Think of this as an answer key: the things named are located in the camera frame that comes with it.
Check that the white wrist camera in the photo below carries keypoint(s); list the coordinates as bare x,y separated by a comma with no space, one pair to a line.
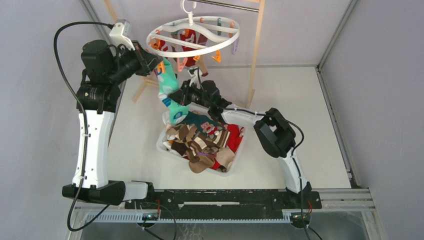
119,34
194,73

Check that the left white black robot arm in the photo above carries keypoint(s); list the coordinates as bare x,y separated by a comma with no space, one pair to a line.
97,102

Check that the red garment in basket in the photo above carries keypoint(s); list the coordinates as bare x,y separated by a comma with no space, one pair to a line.
236,134

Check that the brown striped socks pile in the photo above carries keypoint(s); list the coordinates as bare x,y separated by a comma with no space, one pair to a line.
185,139

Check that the orange clothes peg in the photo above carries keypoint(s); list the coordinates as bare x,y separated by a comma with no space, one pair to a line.
161,68

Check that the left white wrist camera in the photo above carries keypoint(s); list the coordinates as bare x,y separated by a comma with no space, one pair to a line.
119,34

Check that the white round clip hanger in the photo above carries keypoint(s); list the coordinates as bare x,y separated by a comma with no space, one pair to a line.
193,37

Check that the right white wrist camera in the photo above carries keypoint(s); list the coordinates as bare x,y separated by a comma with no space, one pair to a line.
194,73

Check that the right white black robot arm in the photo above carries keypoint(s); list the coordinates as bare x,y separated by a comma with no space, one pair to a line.
275,134

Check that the tan brown sock in basket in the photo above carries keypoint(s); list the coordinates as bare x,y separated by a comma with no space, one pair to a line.
199,163

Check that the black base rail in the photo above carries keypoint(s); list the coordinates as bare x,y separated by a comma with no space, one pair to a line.
225,204

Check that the metal rack rod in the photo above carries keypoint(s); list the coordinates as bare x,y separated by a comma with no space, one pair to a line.
227,5

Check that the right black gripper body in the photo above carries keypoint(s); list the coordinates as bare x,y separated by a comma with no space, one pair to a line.
190,94

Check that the translucent white laundry basket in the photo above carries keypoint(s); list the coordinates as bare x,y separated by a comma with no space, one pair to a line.
197,110

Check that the wooden hanger rack frame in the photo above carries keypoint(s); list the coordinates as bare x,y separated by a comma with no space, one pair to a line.
251,91

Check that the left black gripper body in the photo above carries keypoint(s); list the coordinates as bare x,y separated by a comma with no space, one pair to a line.
144,70

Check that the mint green sock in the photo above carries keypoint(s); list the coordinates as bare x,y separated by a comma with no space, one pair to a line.
168,84

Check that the dark teal patterned sock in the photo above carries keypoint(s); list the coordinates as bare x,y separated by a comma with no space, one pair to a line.
206,126

